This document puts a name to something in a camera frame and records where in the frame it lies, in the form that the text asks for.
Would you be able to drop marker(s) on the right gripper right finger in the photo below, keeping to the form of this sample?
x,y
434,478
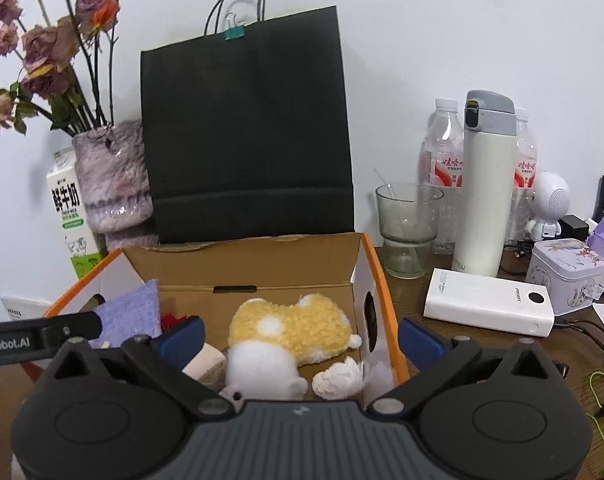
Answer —
x,y
472,411

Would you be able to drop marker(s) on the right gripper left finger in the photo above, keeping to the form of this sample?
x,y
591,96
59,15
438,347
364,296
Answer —
x,y
125,410

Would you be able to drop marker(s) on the red artificial rose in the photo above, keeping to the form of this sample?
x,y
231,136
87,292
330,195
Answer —
x,y
170,322

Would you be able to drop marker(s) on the purple woven cloth pouch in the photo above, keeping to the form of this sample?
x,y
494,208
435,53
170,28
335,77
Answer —
x,y
135,313

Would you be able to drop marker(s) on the yellow white plush toy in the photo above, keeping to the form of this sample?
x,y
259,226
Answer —
x,y
268,343

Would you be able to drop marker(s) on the white green milk carton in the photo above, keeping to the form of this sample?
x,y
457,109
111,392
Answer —
x,y
85,247

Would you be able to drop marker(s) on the white power bank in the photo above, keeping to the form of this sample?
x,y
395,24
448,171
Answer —
x,y
490,303

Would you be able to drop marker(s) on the red cardboard box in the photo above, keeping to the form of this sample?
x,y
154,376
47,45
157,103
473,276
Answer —
x,y
211,280

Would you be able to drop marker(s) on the white floral tin box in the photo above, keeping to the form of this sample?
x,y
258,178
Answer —
x,y
570,270

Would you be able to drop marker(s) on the white thermos bottle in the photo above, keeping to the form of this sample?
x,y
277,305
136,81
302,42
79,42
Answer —
x,y
489,153

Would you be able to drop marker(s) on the purple ceramic vase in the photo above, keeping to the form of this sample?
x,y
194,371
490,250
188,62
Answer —
x,y
112,173

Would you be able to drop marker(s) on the clear glass cup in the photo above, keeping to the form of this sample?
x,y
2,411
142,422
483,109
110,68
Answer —
x,y
408,217

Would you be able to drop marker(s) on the right clear water bottle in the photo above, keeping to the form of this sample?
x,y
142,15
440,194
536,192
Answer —
x,y
523,178

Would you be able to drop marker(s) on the clear water bottle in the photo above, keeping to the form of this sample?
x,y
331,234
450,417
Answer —
x,y
441,165
523,178

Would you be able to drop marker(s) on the left clear water bottle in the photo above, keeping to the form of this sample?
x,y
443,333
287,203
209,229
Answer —
x,y
441,165

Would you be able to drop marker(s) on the dried rose bouquet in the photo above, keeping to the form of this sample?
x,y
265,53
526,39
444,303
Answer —
x,y
60,63

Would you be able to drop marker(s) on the black paper bag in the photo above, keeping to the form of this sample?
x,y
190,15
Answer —
x,y
249,137

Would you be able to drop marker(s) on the green binder clip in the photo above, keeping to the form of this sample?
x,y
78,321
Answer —
x,y
234,29

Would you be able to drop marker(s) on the white wall panel box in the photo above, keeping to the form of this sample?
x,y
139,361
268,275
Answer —
x,y
24,309

